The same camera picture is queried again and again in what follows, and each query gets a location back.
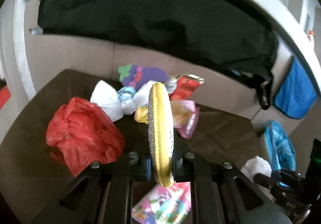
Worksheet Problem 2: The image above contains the colourful pink snack packet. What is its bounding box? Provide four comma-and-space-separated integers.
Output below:
132, 182, 192, 224

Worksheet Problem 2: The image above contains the white tissue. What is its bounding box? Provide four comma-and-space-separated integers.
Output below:
241, 156, 272, 182

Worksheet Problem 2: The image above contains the blue lined trash bin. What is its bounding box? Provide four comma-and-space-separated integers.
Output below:
259, 120, 297, 187

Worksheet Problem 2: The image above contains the round yellow scouring sponge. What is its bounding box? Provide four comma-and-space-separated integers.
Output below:
147, 82, 174, 188

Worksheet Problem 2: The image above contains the blue microfibre towel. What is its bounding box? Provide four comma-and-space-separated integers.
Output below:
273, 58, 317, 120

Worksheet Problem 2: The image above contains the white microwave on counter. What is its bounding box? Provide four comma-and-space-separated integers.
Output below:
287, 0, 315, 34

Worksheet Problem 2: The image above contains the purple eggplant shaped sponge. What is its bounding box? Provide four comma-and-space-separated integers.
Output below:
118, 64, 169, 90

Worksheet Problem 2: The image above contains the pink yellow snack bag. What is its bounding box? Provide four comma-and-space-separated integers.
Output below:
134, 100, 200, 139

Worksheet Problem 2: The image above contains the black cloth on cabinet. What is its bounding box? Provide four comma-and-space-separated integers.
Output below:
38, 0, 278, 110

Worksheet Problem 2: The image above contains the red snack wrapper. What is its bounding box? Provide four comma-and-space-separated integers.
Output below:
164, 74, 205, 101

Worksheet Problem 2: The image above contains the crumpled red plastic bag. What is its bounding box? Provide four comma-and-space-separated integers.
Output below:
46, 97, 126, 177

